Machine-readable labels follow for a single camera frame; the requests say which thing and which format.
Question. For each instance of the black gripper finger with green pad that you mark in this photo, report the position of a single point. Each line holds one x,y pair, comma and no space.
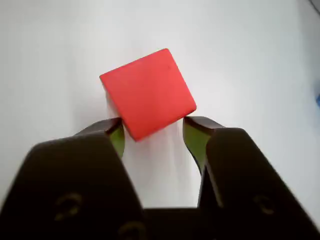
250,175
62,180

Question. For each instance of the red cube block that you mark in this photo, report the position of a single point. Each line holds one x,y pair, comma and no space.
150,95

